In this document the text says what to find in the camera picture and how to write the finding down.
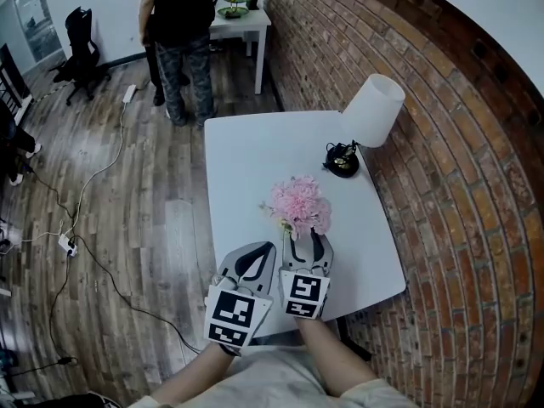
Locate person's light shirt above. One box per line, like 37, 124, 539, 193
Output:
127, 346, 422, 408

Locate black metal rack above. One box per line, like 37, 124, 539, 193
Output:
0, 42, 33, 125

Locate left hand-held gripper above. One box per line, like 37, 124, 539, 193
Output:
203, 241, 277, 349

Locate green tiered tray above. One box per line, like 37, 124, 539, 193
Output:
217, 0, 251, 20

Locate pink flowers with green stem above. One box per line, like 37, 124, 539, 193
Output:
258, 175, 332, 241

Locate black cable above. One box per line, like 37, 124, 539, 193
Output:
46, 238, 201, 356

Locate small white side table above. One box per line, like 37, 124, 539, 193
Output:
207, 8, 272, 96

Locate black office chair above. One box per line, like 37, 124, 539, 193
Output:
48, 7, 112, 106

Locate person's right forearm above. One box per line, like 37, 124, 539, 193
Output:
295, 316, 379, 397

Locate glass window panel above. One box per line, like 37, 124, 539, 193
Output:
12, 0, 65, 63

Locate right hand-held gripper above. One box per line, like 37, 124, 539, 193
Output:
278, 229, 335, 320

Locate white power strip with cables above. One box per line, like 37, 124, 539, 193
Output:
0, 102, 128, 246

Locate table lamp with white shade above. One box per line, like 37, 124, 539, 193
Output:
321, 73, 406, 179

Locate person's left forearm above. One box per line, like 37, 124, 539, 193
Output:
150, 342, 239, 405

